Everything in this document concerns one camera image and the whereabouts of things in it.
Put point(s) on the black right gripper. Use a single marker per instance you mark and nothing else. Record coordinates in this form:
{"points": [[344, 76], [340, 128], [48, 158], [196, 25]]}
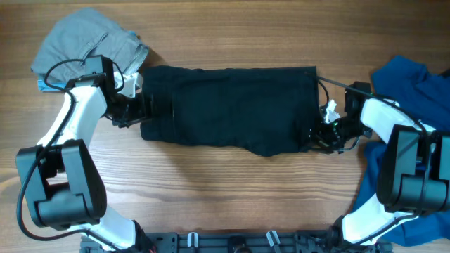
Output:
{"points": [[318, 138]]}

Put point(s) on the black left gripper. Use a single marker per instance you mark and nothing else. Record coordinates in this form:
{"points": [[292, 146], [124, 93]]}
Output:
{"points": [[139, 99]]}

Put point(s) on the black shorts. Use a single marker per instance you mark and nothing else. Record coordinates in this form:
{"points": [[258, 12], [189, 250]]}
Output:
{"points": [[266, 111]]}

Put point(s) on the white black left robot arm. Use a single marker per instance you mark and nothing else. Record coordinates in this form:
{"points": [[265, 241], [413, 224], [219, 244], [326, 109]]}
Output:
{"points": [[61, 192]]}

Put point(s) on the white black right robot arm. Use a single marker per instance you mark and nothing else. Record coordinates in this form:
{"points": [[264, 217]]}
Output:
{"points": [[413, 180]]}

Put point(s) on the folded light blue garment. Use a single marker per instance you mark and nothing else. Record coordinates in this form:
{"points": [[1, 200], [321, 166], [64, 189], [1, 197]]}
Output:
{"points": [[53, 87]]}

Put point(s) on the folded grey shorts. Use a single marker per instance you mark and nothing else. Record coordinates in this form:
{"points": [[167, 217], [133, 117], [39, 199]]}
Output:
{"points": [[80, 35]]}

